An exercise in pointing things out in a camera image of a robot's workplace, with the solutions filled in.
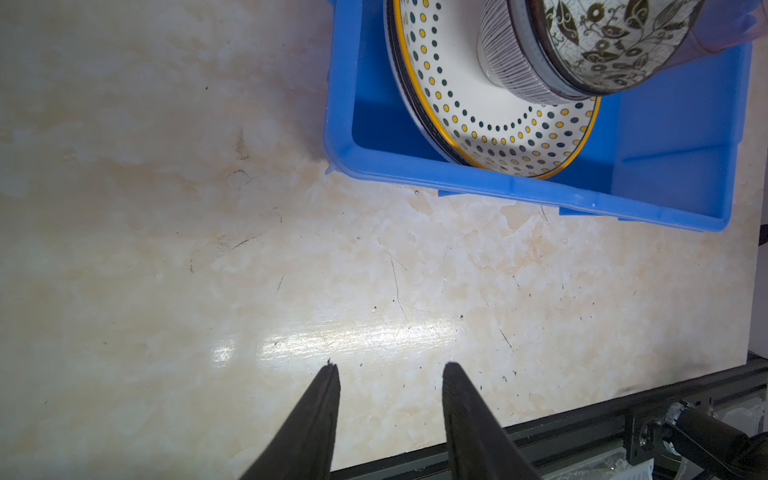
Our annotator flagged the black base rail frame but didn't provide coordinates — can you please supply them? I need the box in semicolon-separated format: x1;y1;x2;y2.
330;357;767;479

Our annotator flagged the green black patterned bowl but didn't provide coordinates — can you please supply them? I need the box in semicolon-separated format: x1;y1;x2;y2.
528;0;703;96

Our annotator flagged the dotted plate yellow rim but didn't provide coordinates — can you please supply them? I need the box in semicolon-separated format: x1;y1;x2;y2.
394;1;601;179

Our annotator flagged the pink transparent cup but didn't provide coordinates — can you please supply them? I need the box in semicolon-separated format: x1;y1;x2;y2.
662;0;767;69

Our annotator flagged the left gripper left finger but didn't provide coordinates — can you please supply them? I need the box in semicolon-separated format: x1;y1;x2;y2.
241;363;341;479

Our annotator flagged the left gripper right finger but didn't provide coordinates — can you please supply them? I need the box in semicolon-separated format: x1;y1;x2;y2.
442;362;540;479

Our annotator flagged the blue plastic bin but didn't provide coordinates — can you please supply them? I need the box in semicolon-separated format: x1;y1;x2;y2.
324;1;753;232

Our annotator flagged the black striped rim white plate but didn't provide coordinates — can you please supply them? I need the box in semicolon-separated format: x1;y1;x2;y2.
383;1;473;167

